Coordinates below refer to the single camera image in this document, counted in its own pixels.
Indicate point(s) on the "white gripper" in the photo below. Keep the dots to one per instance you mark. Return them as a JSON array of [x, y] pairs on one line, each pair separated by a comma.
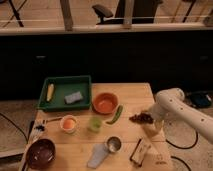
[[158, 113]]

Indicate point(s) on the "dark red grape bunch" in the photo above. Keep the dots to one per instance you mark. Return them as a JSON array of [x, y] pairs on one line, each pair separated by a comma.
[[142, 118]]

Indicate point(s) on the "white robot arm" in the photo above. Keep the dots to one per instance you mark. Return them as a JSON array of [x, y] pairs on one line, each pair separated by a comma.
[[172, 101]]

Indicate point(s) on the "red orange bowl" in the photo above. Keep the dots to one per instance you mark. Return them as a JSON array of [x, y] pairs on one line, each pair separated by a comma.
[[105, 103]]

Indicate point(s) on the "dark maroon bowl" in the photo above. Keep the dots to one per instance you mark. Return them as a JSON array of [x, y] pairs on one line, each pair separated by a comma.
[[41, 154]]

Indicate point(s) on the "green pepper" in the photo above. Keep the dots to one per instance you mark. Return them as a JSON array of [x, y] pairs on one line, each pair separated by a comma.
[[116, 116]]

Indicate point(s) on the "small steel cup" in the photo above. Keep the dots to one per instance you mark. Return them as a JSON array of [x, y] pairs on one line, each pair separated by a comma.
[[113, 144]]

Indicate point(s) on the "dark blue floor object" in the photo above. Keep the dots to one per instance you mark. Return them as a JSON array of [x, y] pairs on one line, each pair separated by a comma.
[[201, 100]]

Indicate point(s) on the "grey cloth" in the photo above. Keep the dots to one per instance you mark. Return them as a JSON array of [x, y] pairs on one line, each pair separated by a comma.
[[99, 154]]

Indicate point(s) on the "small green cup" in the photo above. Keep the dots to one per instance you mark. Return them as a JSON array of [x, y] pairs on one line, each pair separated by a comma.
[[94, 124]]

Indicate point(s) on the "grey blue sponge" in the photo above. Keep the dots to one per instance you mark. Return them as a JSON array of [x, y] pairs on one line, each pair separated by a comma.
[[74, 97]]

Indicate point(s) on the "white cup orange inside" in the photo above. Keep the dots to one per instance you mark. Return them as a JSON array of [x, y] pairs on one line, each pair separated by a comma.
[[68, 124]]

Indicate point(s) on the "small metal spoon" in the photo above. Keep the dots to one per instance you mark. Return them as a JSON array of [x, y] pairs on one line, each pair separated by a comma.
[[51, 119]]

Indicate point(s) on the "green plastic tray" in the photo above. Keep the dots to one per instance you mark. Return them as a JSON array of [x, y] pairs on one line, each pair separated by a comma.
[[64, 86]]

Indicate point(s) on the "yellow corn cob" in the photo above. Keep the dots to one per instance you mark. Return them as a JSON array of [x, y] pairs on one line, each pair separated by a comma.
[[50, 91]]

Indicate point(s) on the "black office chair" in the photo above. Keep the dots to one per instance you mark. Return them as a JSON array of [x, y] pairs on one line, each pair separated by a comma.
[[128, 12]]

